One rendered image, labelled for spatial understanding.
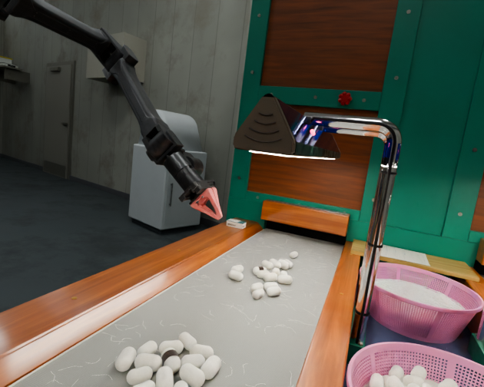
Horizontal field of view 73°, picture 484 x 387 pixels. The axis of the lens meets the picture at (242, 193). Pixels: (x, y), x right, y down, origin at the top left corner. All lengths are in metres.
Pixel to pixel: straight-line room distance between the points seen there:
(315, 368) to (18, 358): 0.37
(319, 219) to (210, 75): 3.33
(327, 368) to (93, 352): 0.32
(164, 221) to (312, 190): 2.54
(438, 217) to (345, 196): 0.29
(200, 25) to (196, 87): 0.74
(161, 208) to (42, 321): 3.01
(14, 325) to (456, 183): 1.14
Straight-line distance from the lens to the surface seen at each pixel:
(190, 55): 4.59
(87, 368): 0.52
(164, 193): 3.49
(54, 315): 0.58
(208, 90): 4.24
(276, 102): 0.42
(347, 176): 1.19
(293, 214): 1.16
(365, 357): 0.57
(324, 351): 0.54
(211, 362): 0.49
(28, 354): 0.53
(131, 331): 0.58
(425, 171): 1.19
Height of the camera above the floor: 1.05
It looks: 8 degrees down
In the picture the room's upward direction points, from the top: 7 degrees clockwise
